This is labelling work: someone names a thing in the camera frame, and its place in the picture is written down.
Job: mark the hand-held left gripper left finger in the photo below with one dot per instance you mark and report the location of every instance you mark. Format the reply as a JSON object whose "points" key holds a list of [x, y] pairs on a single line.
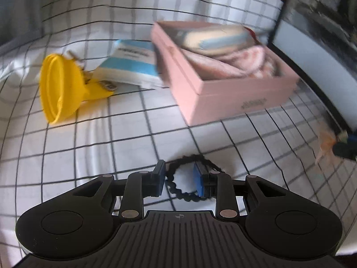
{"points": [[160, 178]]}

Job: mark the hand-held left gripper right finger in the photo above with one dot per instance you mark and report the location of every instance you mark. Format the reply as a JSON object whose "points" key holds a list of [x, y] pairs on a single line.
{"points": [[198, 178]]}

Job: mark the pink cardboard box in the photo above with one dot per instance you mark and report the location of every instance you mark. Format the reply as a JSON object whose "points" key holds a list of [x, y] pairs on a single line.
{"points": [[228, 97]]}

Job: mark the pink fuzzy cloth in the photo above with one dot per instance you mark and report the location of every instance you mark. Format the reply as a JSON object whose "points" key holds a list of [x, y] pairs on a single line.
{"points": [[237, 64]]}

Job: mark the cream and blue sponge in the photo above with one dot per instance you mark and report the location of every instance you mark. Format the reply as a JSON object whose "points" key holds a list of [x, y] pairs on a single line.
{"points": [[206, 36]]}

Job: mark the blue white carton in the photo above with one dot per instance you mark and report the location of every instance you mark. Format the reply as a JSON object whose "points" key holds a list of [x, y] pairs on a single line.
{"points": [[128, 64]]}

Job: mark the yellow funnel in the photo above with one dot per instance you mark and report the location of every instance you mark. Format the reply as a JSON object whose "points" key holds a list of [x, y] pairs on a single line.
{"points": [[64, 89]]}

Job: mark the orange feathery tuft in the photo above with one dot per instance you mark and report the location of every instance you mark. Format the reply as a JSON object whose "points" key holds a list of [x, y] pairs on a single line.
{"points": [[326, 143]]}

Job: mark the small dark object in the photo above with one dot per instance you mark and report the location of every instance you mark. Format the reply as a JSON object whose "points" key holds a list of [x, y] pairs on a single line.
{"points": [[345, 149]]}

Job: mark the black framed screen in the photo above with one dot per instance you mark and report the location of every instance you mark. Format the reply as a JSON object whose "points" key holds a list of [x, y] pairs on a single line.
{"points": [[312, 61]]}

